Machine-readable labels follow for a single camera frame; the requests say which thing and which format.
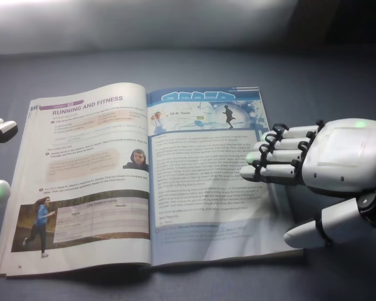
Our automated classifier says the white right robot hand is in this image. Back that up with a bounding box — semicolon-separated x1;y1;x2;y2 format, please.
239;117;376;251

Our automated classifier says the open illustrated textbook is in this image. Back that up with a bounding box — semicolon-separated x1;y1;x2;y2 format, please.
0;82;305;278

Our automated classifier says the grey table cloth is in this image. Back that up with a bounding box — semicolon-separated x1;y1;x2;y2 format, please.
0;46;376;301

